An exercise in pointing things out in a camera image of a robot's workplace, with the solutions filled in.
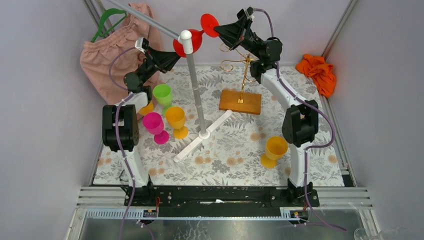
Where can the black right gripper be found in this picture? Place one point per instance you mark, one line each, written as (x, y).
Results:
(235, 34)

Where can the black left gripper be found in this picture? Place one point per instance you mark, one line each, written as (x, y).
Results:
(153, 55)

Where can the red wine glass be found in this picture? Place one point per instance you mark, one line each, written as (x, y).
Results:
(195, 36)

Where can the green wine glass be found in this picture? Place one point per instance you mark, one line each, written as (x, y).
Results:
(163, 95)

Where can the yellow wine glass front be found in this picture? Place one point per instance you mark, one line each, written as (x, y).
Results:
(147, 109)

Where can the yellow wine glass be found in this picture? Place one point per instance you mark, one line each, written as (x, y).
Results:
(275, 148)
(176, 118)
(147, 109)

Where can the pink wine glass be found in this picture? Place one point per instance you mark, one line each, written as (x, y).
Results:
(154, 124)

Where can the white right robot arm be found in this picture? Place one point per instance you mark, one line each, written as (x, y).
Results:
(301, 120)

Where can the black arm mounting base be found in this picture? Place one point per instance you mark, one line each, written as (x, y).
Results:
(215, 198)

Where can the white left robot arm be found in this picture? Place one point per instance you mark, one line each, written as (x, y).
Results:
(120, 129)

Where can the wooden rack base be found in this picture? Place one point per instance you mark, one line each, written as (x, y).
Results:
(248, 103)

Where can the white clothes stand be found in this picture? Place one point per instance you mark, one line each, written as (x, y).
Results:
(205, 132)

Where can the pink cloth garment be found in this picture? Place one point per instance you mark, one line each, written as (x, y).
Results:
(96, 57)

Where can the green clothes hanger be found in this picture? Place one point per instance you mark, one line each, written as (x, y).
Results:
(102, 30)

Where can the orange crumpled cloth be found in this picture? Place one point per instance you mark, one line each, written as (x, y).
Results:
(321, 73)

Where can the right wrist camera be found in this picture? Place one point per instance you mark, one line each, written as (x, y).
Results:
(246, 13)

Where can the aluminium front frame rail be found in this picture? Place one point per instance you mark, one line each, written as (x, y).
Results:
(100, 214)

